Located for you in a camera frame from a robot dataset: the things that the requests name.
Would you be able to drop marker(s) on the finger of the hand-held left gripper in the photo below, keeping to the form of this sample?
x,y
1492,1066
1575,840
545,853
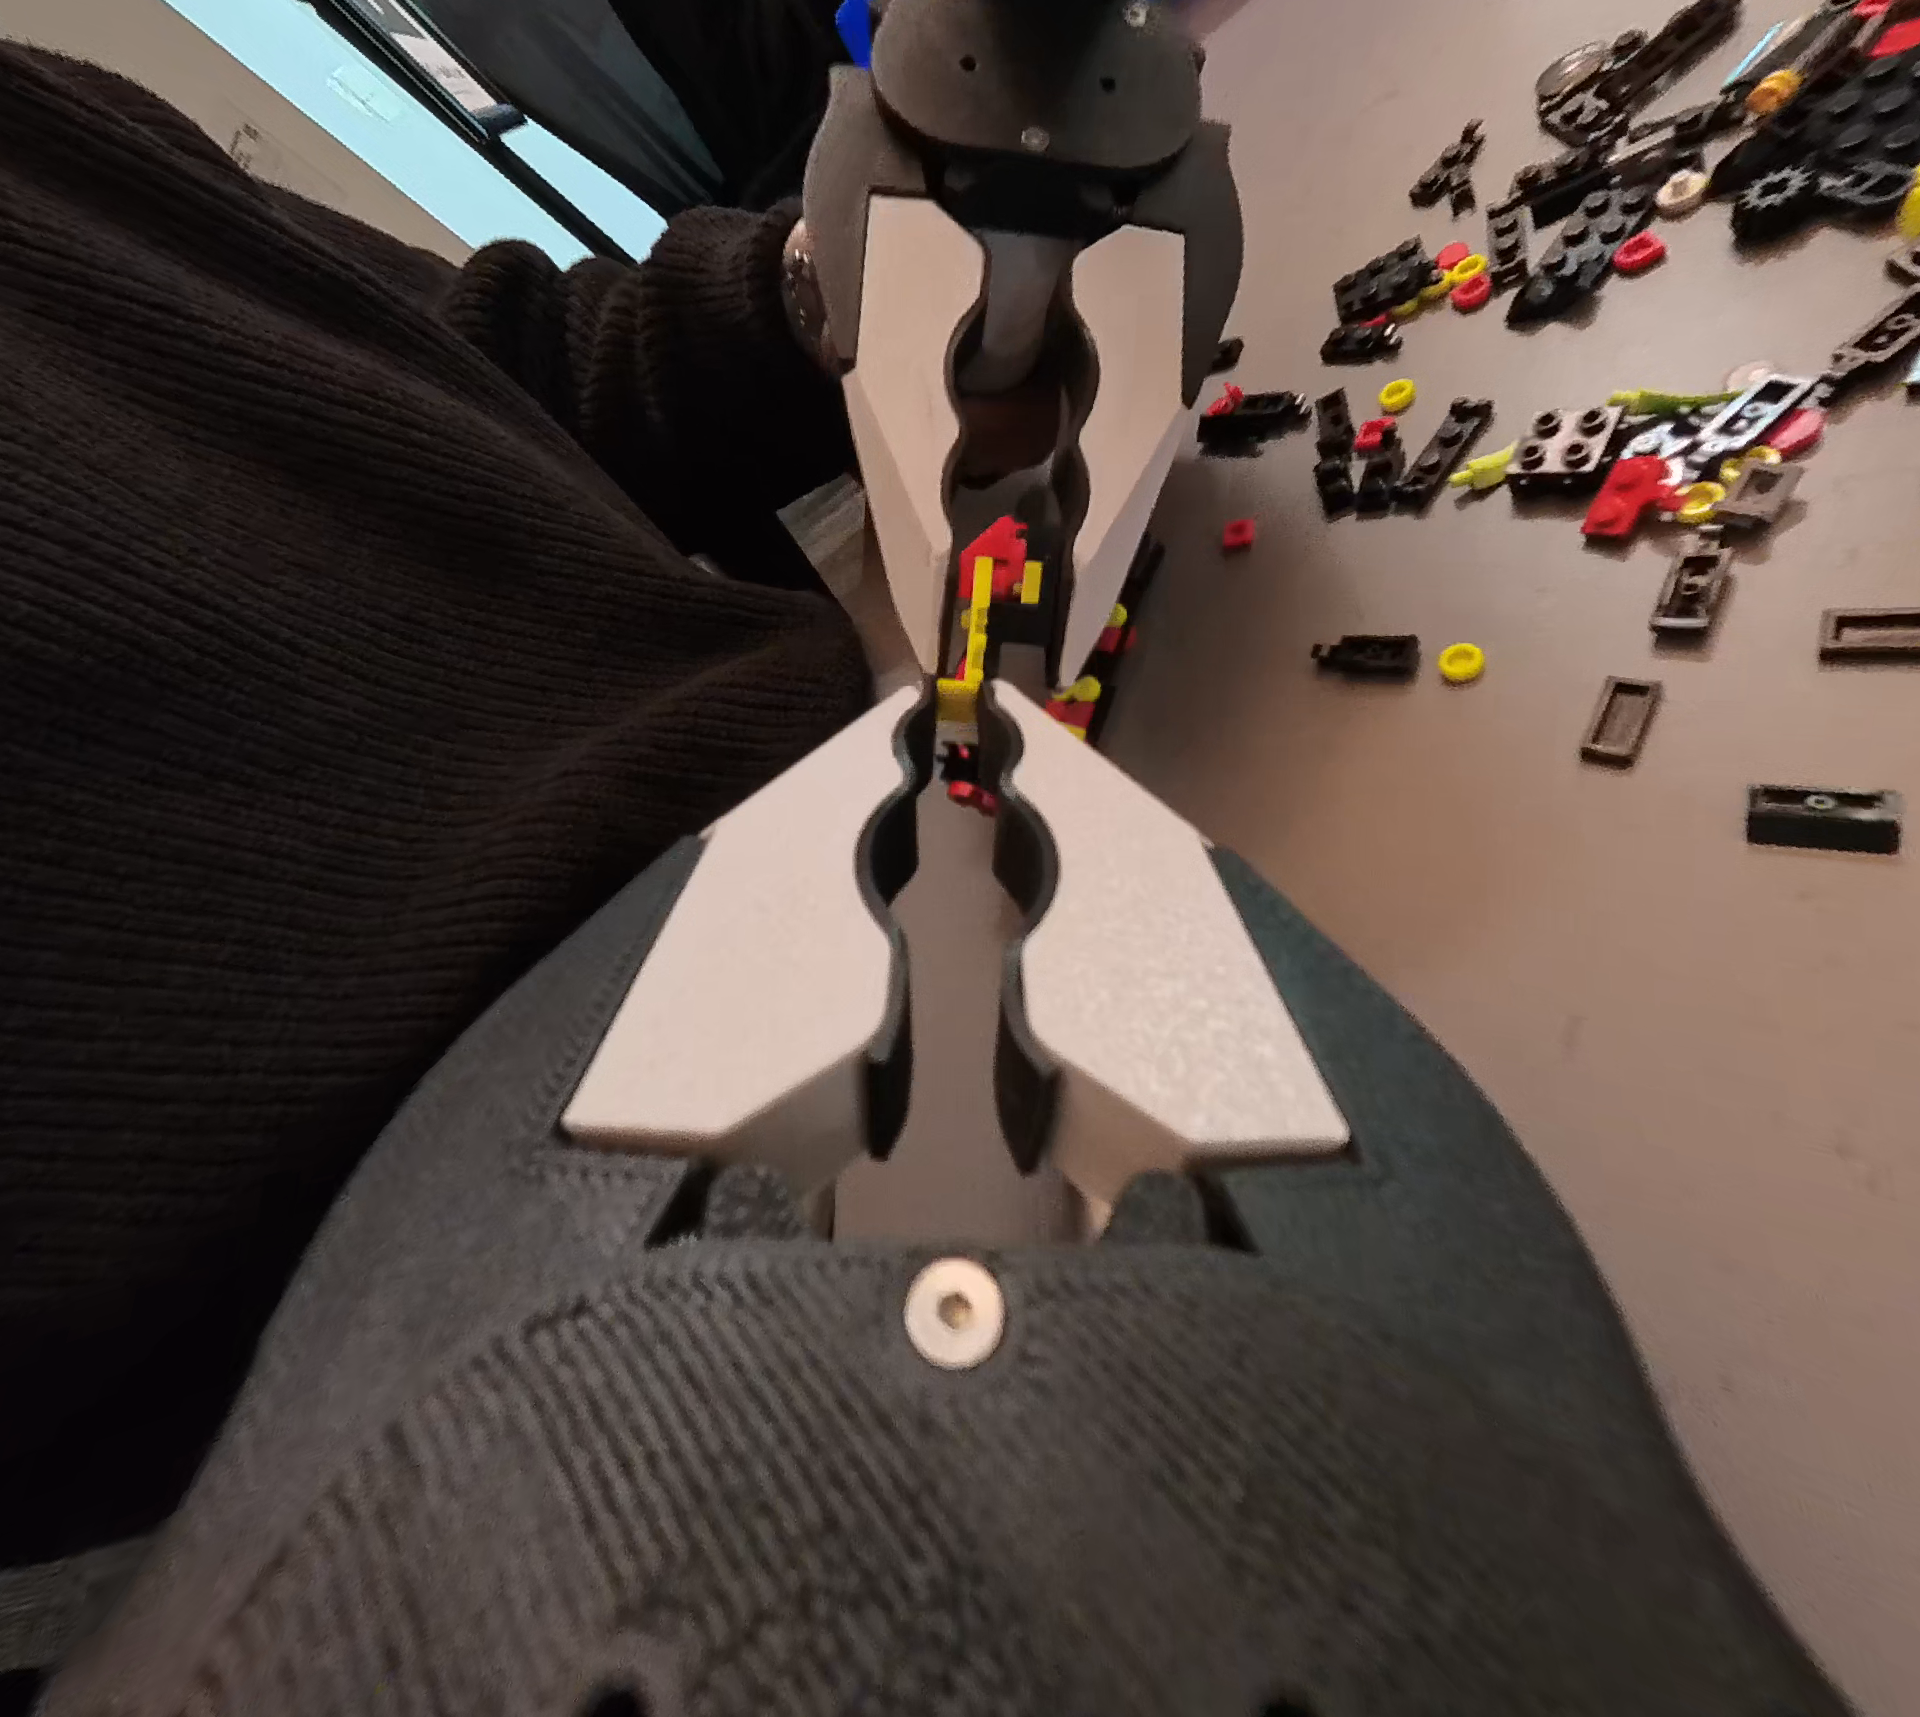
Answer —
x,y
900,366
1141,366

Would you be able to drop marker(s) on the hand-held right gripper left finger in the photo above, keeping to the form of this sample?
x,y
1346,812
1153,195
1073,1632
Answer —
x,y
751,998

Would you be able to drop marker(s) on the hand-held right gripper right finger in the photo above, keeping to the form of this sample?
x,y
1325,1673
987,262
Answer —
x,y
1170,998

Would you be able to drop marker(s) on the red black lego assembly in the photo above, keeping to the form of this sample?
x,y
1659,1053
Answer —
x,y
998,546

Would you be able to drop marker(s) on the small yellow lego piece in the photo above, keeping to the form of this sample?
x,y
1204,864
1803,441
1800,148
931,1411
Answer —
x,y
961,697

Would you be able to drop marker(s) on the person's left forearm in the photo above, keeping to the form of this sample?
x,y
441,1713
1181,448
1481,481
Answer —
x,y
644,366

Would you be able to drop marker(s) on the scattered loose lego pieces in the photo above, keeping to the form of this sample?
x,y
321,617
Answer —
x,y
1561,232

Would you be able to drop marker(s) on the person's left hand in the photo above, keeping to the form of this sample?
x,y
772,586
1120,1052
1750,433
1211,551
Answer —
x,y
806,300

